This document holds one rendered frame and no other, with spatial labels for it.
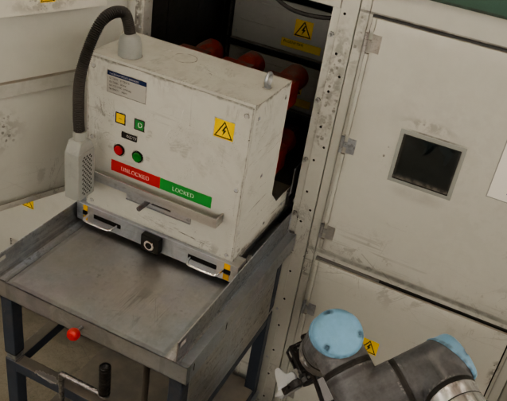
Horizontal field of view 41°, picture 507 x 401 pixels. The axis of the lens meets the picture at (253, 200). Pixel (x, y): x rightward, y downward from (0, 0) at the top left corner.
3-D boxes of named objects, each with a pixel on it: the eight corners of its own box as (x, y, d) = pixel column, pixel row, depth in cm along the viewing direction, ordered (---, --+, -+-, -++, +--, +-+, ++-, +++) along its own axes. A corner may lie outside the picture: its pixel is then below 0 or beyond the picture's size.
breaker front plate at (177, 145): (228, 267, 184) (252, 109, 158) (84, 208, 198) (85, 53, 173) (231, 265, 185) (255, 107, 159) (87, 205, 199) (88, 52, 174)
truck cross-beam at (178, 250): (235, 285, 185) (238, 267, 182) (76, 217, 201) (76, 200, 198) (243, 275, 189) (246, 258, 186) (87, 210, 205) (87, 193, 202)
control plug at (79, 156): (78, 202, 184) (78, 146, 174) (64, 196, 185) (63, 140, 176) (95, 190, 190) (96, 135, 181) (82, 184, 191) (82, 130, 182)
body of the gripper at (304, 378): (316, 340, 144) (326, 324, 134) (333, 378, 141) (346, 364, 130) (283, 353, 142) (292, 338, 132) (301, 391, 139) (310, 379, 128)
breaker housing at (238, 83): (232, 266, 184) (257, 106, 159) (85, 205, 199) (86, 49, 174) (302, 189, 224) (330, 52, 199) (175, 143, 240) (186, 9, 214)
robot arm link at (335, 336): (329, 368, 112) (302, 315, 116) (315, 384, 123) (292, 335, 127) (377, 347, 115) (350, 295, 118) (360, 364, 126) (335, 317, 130)
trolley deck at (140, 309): (185, 385, 162) (188, 367, 159) (-13, 289, 181) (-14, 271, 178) (293, 249, 216) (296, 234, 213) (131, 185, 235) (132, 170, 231)
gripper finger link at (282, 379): (267, 375, 148) (295, 358, 142) (278, 401, 145) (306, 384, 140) (258, 378, 145) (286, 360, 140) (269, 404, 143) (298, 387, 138)
